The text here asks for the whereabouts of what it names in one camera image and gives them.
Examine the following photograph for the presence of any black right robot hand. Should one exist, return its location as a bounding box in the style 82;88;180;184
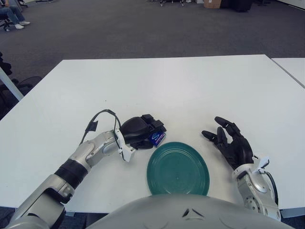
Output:
201;116;255;170

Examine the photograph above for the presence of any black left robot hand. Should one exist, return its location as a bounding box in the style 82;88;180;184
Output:
119;114;167;150

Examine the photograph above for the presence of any blue purple gum pack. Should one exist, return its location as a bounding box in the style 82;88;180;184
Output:
149;130;167;146

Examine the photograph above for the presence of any green ridged plate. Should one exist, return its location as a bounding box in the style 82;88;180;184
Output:
146;141;211;197

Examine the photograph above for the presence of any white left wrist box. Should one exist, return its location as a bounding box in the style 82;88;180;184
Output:
114;128;136;163

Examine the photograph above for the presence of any grey robot torso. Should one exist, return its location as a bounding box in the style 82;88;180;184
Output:
85;193;290;229

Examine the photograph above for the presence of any white table leg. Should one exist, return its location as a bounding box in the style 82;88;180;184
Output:
0;66;24;102

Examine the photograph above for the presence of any wheeled metal cart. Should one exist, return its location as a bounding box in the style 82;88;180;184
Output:
159;0;185;7

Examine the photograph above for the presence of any black cabinet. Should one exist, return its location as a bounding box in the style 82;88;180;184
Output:
234;0;252;13

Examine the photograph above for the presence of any brown cardboard box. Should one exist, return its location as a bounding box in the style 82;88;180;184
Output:
203;0;222;9

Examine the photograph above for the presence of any seated person in jeans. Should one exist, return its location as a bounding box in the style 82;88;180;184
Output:
0;0;31;30

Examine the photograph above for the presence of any black swivel chair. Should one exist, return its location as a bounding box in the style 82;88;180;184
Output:
0;13;14;31

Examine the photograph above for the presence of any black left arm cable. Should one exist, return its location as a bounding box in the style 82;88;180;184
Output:
81;109;122;144

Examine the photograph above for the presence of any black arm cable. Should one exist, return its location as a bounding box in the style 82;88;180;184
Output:
259;170;279;206
81;109;122;144

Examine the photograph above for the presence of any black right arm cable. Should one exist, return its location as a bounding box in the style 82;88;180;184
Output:
259;170;279;206

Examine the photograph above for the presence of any grey table frame beam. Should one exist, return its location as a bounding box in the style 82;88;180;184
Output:
280;206;305;219

